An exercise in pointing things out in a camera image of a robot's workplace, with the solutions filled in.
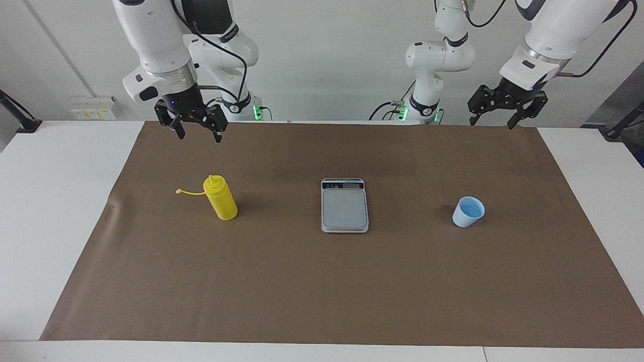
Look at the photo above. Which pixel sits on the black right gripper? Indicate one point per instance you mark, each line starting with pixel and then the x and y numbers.
pixel 182 100

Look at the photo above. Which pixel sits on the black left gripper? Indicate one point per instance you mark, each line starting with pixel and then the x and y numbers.
pixel 515 91

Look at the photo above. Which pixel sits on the yellow squeeze bottle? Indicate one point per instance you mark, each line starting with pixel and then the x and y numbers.
pixel 221 201

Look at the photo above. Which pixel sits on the light blue cup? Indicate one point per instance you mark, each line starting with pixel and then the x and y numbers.
pixel 465 216

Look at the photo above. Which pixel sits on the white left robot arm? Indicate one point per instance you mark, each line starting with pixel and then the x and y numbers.
pixel 553 30

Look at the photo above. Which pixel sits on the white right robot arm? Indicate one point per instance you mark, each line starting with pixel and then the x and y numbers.
pixel 151 35

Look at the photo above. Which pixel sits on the silver digital kitchen scale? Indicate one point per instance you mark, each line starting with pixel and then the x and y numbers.
pixel 344 208

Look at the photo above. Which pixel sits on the dark grey panel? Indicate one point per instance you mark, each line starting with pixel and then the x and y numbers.
pixel 621 98

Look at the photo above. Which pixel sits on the blue object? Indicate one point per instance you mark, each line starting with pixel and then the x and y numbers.
pixel 640 157

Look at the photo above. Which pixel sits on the brown paper mat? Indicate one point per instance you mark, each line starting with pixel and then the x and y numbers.
pixel 302 291

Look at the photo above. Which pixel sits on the white wall socket strip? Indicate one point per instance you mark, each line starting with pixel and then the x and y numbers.
pixel 95 108

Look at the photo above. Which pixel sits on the black clamp mount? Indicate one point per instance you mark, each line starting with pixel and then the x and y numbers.
pixel 22 123
pixel 616 129

